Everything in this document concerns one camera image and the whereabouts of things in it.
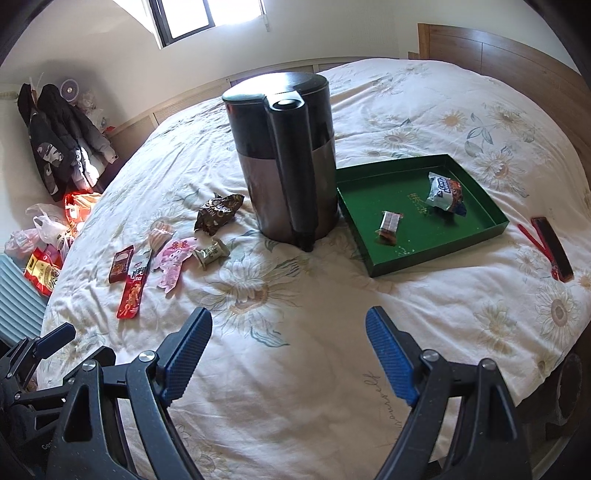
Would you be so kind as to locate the small green candy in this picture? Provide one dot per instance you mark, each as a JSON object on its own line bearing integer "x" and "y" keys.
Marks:
{"x": 210, "y": 254}

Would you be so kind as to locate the dark round object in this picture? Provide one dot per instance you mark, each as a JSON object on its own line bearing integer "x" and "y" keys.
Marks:
{"x": 572, "y": 392}

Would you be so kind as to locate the small white fan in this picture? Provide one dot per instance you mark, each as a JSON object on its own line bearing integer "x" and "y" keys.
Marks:
{"x": 69, "y": 91}

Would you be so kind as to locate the black and grey puffer jacket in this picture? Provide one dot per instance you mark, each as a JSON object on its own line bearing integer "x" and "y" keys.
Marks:
{"x": 81, "y": 134}

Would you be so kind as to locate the black and silver kettle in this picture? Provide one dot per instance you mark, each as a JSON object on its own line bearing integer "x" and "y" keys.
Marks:
{"x": 286, "y": 184}

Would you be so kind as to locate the pink snack packet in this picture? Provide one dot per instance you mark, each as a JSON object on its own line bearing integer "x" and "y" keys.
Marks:
{"x": 175, "y": 258}

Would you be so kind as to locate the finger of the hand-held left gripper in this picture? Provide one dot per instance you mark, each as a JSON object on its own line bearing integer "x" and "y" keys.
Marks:
{"x": 55, "y": 338}
{"x": 102, "y": 354}

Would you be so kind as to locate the green tray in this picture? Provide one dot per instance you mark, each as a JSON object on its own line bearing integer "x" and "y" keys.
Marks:
{"x": 369, "y": 207}

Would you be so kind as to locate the pink plastic bag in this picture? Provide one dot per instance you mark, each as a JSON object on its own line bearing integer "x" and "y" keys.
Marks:
{"x": 21, "y": 242}

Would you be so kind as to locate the blue-grey radiator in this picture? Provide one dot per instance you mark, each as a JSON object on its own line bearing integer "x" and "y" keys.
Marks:
{"x": 18, "y": 300}

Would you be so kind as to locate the long red and white snack packet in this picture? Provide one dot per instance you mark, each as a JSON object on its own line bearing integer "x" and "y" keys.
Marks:
{"x": 134, "y": 290}

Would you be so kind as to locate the red and yellow bag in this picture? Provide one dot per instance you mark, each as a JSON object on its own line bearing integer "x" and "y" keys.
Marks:
{"x": 44, "y": 272}

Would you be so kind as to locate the dark red flat case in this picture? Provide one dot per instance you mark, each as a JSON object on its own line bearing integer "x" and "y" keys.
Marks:
{"x": 551, "y": 249}

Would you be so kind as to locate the window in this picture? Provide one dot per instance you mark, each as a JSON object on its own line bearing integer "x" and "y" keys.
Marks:
{"x": 194, "y": 18}

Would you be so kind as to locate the shiny red bag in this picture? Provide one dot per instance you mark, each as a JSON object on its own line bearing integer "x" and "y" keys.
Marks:
{"x": 83, "y": 203}

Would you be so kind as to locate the orange striped snack packet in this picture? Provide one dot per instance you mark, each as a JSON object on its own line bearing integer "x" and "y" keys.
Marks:
{"x": 158, "y": 233}

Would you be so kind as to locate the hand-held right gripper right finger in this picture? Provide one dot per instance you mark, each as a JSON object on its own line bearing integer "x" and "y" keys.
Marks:
{"x": 388, "y": 355}

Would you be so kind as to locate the dark red snack packet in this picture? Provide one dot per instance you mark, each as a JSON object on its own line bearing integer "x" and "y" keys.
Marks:
{"x": 120, "y": 265}

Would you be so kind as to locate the clear plastic bag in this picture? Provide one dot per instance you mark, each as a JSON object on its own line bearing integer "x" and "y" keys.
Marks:
{"x": 94, "y": 113}

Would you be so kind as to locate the white and blue snack packet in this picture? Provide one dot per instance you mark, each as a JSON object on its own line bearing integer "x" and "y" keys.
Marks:
{"x": 441, "y": 191}

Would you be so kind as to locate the white floral quilt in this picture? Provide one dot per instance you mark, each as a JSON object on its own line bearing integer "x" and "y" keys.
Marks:
{"x": 300, "y": 346}

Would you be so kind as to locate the white plastic bag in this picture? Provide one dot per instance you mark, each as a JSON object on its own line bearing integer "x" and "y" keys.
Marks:
{"x": 51, "y": 226}

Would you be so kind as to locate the small brown wrapped candy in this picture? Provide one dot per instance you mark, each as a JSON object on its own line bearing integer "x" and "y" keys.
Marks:
{"x": 390, "y": 226}

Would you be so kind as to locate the crumpled brown snack wrapper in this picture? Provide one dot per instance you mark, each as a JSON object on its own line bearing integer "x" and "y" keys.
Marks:
{"x": 214, "y": 212}

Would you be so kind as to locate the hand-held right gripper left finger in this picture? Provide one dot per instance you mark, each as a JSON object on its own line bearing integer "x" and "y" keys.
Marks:
{"x": 184, "y": 355}

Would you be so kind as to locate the wooden headboard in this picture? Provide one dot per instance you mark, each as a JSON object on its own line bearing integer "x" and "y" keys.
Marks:
{"x": 508, "y": 55}

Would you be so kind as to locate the black camouflage jacket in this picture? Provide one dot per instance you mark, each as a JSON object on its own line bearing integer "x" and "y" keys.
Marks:
{"x": 44, "y": 147}

